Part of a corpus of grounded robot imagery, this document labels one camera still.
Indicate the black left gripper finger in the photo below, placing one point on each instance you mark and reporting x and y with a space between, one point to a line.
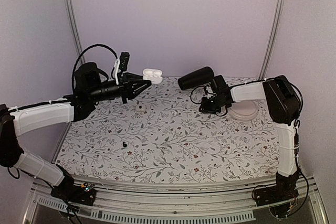
133 77
137 88

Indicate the aluminium corner post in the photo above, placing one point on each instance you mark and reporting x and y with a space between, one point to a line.
272 39
73 25

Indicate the white earbud charging case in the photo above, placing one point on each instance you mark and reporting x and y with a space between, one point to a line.
154 75

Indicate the left aluminium corner post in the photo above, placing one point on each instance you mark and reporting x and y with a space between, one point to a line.
73 25

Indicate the aluminium front rail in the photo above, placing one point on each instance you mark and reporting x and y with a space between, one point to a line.
219 202

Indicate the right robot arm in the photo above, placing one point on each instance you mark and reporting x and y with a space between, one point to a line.
284 103

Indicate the floral patterned table mat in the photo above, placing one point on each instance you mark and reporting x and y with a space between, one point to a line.
190 147

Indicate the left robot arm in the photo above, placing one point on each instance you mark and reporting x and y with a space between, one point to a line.
78 106

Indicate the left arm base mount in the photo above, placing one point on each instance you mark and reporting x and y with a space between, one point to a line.
84 194

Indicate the white round dish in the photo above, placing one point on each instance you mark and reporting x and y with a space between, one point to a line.
244 111

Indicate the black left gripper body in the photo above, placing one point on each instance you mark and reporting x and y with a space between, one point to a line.
124 87

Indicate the black cylinder speaker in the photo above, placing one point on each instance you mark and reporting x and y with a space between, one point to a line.
196 78

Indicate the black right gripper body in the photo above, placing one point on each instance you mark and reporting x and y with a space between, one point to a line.
213 106

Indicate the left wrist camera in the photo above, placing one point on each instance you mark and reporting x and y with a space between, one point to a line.
123 62

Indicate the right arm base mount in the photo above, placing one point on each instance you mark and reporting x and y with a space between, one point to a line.
264 195

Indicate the small white round device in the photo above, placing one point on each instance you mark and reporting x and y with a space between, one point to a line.
140 108

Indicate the right aluminium corner post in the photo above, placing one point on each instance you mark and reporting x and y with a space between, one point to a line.
272 39

